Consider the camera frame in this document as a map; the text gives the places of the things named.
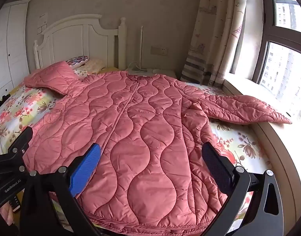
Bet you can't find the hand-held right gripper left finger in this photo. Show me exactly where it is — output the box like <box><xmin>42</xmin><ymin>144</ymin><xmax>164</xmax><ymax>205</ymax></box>
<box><xmin>20</xmin><ymin>143</ymin><xmax>102</xmax><ymax>236</ymax></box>

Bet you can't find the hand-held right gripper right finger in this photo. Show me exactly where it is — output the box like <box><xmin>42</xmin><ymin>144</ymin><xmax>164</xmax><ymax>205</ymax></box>
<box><xmin>202</xmin><ymin>141</ymin><xmax>285</xmax><ymax>236</ymax></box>

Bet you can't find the pink quilted jacket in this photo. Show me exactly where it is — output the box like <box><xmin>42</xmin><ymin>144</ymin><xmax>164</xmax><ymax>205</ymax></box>
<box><xmin>24</xmin><ymin>61</ymin><xmax>292</xmax><ymax>235</ymax></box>

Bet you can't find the floral bed sheet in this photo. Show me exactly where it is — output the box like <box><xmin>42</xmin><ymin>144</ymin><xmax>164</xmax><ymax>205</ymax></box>
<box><xmin>0</xmin><ymin>66</ymin><xmax>275</xmax><ymax>236</ymax></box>

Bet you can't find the beige window sill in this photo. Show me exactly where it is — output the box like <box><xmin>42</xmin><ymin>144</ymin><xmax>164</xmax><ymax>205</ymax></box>
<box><xmin>222</xmin><ymin>75</ymin><xmax>301</xmax><ymax>227</ymax></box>

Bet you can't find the white wardrobe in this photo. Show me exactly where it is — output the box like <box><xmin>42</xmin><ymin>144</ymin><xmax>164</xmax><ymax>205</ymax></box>
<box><xmin>0</xmin><ymin>0</ymin><xmax>30</xmax><ymax>96</ymax></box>

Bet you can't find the colourful patterned pillow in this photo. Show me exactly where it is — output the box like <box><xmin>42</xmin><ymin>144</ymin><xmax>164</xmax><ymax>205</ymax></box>
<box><xmin>66</xmin><ymin>55</ymin><xmax>89</xmax><ymax>68</ymax></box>

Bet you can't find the pale yellow dotted pillow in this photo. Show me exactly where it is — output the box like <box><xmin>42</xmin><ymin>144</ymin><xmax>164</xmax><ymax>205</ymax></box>
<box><xmin>83</xmin><ymin>59</ymin><xmax>106</xmax><ymax>73</ymax></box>

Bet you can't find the white wooden headboard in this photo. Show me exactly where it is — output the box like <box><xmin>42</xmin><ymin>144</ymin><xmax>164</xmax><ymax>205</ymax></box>
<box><xmin>33</xmin><ymin>14</ymin><xmax>127</xmax><ymax>70</ymax></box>

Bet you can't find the white nightstand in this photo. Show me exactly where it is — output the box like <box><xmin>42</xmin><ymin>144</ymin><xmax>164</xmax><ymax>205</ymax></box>
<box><xmin>126</xmin><ymin>67</ymin><xmax>177</xmax><ymax>79</ymax></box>

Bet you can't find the silver floor lamp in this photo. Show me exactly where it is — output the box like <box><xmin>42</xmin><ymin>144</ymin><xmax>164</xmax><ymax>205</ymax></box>
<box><xmin>128</xmin><ymin>26</ymin><xmax>149</xmax><ymax>74</ymax></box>

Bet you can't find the printed beige curtain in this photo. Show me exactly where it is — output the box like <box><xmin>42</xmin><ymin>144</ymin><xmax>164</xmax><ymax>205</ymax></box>
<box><xmin>181</xmin><ymin>0</ymin><xmax>251</xmax><ymax>88</ymax></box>

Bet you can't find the dark framed window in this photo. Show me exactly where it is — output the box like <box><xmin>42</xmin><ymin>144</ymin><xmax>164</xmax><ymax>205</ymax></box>
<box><xmin>229</xmin><ymin>0</ymin><xmax>301</xmax><ymax>118</ymax></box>

